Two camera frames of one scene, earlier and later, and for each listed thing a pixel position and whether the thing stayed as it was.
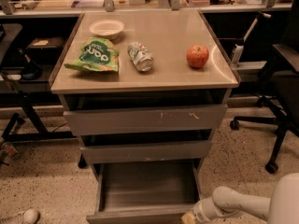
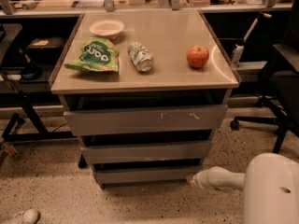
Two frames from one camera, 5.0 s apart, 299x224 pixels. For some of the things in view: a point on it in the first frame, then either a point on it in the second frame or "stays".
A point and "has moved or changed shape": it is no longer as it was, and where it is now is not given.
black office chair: [280, 105] stays
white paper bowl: [108, 28] stays
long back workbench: [70, 0] stays
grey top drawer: [83, 122] stays
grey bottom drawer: [145, 190] has moved or changed shape
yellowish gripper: [199, 209] → [199, 179]
